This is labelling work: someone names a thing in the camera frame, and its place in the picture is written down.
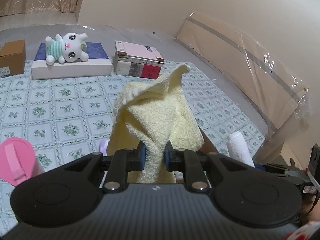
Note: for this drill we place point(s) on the white and blue flat box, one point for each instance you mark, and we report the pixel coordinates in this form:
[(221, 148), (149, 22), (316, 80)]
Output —
[(98, 64)]

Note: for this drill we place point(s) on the white towel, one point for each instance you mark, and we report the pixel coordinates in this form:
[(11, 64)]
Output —
[(238, 149)]

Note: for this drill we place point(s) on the white bunny plush toy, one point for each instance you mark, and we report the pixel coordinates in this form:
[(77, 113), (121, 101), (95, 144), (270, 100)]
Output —
[(65, 49)]

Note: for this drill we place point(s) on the plastic wrapped beige headboard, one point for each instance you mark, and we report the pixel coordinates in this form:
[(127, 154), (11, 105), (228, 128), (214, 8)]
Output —
[(278, 94)]

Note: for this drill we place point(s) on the pink lidded tumbler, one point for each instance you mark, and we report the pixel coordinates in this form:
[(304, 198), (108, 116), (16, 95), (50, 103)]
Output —
[(18, 161)]

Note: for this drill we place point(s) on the small brown cardboard box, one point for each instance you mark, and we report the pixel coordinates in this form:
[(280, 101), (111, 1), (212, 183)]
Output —
[(12, 58)]

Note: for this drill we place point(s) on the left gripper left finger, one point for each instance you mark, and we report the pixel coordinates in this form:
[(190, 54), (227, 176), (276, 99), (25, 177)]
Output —
[(120, 164)]

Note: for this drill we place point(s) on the purple white cloth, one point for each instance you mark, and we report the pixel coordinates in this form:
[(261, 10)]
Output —
[(103, 147)]

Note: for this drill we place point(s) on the stack of books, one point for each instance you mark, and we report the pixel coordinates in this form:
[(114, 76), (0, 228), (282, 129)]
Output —
[(137, 60)]

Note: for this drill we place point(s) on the open brown cardboard box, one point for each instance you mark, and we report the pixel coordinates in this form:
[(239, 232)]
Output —
[(207, 147)]

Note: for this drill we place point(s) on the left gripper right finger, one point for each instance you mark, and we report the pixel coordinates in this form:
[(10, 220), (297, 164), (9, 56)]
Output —
[(189, 163)]

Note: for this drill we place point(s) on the green floral tablecloth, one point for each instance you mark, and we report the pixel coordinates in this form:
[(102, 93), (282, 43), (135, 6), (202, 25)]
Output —
[(65, 119)]

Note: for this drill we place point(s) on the yellow terry towel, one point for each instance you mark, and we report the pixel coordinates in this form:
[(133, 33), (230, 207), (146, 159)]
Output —
[(154, 113)]

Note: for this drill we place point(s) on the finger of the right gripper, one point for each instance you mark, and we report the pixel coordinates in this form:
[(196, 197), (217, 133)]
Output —
[(278, 170)]

